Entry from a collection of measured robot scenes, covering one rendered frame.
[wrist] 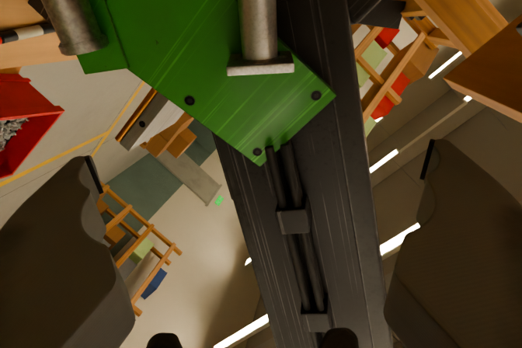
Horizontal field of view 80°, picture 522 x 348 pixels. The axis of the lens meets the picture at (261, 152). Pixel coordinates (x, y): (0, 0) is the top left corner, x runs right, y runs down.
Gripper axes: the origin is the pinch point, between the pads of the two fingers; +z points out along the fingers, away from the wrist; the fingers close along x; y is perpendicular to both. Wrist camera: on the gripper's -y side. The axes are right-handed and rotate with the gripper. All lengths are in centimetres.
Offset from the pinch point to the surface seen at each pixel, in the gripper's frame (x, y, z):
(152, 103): -15.9, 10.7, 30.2
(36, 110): -46, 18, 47
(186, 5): -6.1, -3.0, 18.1
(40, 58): -38, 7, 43
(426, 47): 196, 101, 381
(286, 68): 2.0, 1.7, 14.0
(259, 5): 0.1, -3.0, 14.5
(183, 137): -185, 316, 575
